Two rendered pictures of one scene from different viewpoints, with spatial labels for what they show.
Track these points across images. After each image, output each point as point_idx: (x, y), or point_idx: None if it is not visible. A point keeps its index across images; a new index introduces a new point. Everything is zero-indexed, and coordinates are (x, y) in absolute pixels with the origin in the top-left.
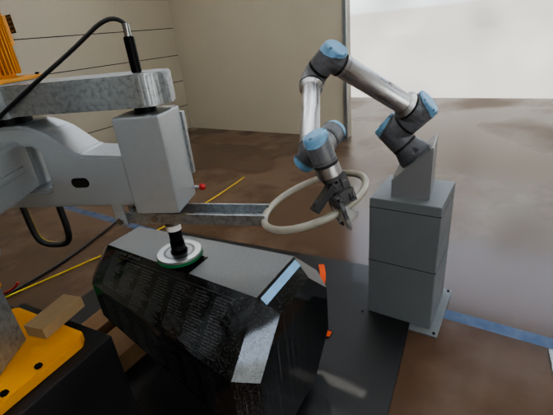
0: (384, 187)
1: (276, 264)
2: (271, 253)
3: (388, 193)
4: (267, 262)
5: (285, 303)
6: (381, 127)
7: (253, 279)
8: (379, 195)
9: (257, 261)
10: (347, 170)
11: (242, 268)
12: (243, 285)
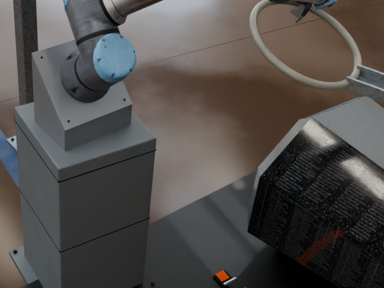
0: (112, 144)
1: (335, 115)
2: (334, 130)
3: (123, 131)
4: (344, 122)
5: (335, 105)
6: (134, 51)
7: (364, 111)
8: (140, 133)
9: (354, 128)
10: (256, 29)
11: (372, 127)
12: (375, 110)
